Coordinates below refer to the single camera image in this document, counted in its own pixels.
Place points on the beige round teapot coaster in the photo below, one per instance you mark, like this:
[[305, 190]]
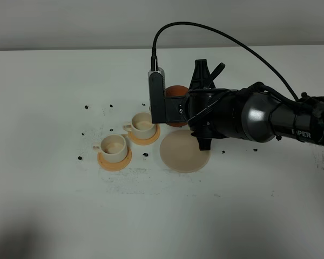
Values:
[[180, 152]]

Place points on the orange coaster front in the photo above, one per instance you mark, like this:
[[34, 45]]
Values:
[[113, 167]]

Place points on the white teacup front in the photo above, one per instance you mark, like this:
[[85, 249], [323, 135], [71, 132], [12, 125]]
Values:
[[113, 148]]

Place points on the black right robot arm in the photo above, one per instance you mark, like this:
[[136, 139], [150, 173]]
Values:
[[257, 113]]

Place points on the white teacup rear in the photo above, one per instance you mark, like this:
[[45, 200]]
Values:
[[141, 126]]

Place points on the brown clay teapot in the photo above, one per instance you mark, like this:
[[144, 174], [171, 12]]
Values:
[[174, 91]]

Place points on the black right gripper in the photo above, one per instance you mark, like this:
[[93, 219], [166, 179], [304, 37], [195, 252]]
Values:
[[201, 103]]

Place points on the white teacup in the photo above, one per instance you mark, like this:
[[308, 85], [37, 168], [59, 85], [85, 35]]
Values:
[[141, 126], [113, 148]]

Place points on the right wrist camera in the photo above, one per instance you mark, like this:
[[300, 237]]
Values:
[[164, 109]]

